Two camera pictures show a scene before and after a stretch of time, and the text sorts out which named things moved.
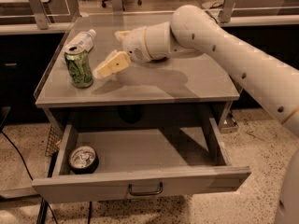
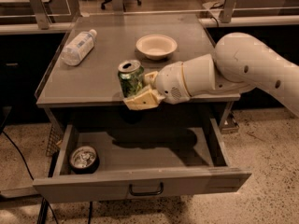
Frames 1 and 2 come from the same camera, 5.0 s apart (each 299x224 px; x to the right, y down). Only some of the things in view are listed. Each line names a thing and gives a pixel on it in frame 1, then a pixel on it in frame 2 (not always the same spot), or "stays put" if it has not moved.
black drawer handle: x=135 y=193 stays put
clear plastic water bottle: x=85 y=39 stays put
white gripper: x=134 y=45 to x=170 y=81
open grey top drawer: x=106 y=165 stays put
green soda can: x=79 y=66 to x=131 y=74
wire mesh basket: x=51 y=145 stays put
